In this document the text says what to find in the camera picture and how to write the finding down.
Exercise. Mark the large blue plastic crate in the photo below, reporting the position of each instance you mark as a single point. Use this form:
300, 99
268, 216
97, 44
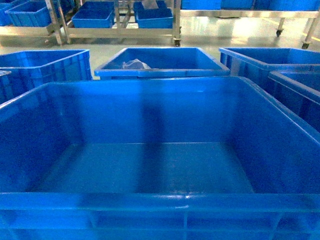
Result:
212, 158

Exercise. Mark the steel wheeled shelf cart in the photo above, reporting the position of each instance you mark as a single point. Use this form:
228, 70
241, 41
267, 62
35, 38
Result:
62, 28

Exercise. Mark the crumpled clear plastic bag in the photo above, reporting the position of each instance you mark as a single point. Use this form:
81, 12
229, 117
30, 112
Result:
135, 64

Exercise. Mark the blue crate with plastic bag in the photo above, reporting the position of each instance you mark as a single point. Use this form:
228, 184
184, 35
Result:
165, 62

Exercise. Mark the blue crate on cart right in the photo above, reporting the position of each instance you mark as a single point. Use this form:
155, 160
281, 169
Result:
157, 18

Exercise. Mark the blue crate on cart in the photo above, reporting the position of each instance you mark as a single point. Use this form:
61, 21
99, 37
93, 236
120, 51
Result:
95, 14
157, 18

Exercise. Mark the blue crate at right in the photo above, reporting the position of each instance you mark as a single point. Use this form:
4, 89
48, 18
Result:
255, 63

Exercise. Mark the blue crate on cart left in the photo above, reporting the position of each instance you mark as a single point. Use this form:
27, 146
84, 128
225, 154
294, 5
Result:
95, 14

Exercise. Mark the blue crate at left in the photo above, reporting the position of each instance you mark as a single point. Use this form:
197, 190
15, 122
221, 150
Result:
22, 71

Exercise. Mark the blue crate near right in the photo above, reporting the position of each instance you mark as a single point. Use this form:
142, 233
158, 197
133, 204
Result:
299, 91

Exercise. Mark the blue crate far left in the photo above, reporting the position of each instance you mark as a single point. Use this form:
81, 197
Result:
30, 14

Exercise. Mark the steel wheeled table right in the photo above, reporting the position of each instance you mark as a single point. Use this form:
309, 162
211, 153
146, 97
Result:
269, 9

